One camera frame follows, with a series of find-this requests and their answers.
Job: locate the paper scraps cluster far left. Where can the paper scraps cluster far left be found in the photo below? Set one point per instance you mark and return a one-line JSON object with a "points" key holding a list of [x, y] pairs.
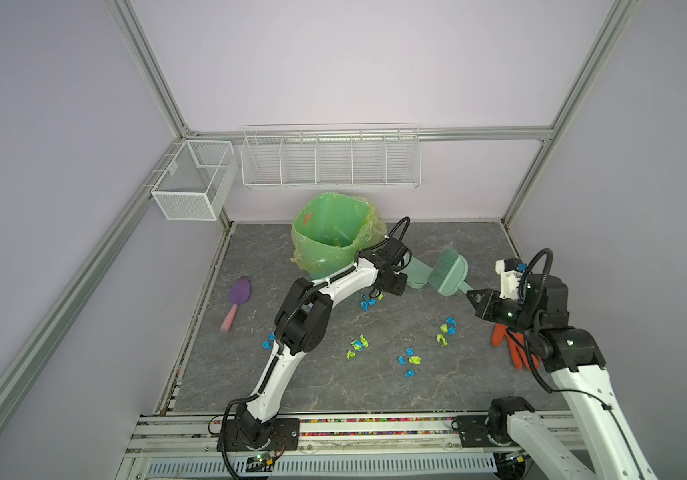
{"points": [[269, 343]]}

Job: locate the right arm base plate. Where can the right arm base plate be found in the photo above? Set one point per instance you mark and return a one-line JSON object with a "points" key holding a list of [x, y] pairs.
{"points": [[478, 431]]}

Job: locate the paper scraps cluster near bin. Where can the paper scraps cluster near bin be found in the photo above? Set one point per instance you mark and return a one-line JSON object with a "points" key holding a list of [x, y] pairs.
{"points": [[369, 300]]}

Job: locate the paper scraps cluster centre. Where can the paper scraps cluster centre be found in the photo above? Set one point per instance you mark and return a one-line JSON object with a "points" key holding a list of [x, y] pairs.
{"points": [[357, 346]]}

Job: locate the red rubber glove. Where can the red rubber glove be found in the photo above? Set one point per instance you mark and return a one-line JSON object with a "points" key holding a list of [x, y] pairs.
{"points": [[516, 344]]}

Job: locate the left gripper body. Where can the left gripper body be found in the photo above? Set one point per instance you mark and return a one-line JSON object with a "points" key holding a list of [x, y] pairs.
{"points": [[396, 284]]}

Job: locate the paper scraps cluster front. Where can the paper scraps cluster front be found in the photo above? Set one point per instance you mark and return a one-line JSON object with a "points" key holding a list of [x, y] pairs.
{"points": [[409, 361]]}

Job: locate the purple pink spatula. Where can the purple pink spatula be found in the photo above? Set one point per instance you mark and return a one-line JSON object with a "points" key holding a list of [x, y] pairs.
{"points": [[238, 295]]}

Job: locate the paper scraps cluster right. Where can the paper scraps cluster right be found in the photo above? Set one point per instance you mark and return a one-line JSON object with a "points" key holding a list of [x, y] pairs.
{"points": [[448, 328]]}

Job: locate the green hand brush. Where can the green hand brush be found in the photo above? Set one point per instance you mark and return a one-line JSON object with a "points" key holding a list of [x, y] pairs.
{"points": [[449, 276]]}

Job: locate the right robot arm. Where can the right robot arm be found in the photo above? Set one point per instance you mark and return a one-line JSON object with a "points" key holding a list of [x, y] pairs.
{"points": [[531, 304]]}

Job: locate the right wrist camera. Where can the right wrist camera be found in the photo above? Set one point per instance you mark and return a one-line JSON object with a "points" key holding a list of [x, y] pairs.
{"points": [[509, 271]]}

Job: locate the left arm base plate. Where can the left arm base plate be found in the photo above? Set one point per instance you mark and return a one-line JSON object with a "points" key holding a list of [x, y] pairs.
{"points": [[243, 435]]}

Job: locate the green dustpan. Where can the green dustpan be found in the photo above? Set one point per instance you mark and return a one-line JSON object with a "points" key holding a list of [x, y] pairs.
{"points": [[419, 274]]}

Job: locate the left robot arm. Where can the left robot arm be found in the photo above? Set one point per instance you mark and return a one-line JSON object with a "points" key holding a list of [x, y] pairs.
{"points": [[300, 326]]}

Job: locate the long white wire basket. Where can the long white wire basket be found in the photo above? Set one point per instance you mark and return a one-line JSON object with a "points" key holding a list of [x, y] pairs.
{"points": [[331, 156]]}

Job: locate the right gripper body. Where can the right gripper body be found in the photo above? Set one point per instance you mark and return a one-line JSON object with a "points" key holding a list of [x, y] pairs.
{"points": [[506, 312]]}

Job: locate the small white mesh basket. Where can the small white mesh basket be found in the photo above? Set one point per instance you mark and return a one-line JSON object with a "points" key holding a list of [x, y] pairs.
{"points": [[197, 180]]}

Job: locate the green trash bin with bag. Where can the green trash bin with bag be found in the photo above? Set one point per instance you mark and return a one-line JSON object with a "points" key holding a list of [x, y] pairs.
{"points": [[331, 229]]}

